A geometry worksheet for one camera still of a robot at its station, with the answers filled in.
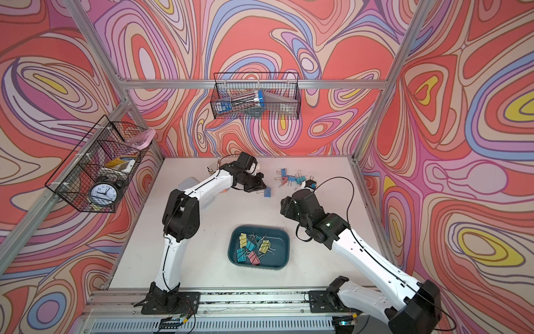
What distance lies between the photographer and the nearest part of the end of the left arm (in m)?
0.75

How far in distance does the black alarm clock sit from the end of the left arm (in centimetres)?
36

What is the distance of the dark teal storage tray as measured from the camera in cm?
82

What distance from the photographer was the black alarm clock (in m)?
0.67
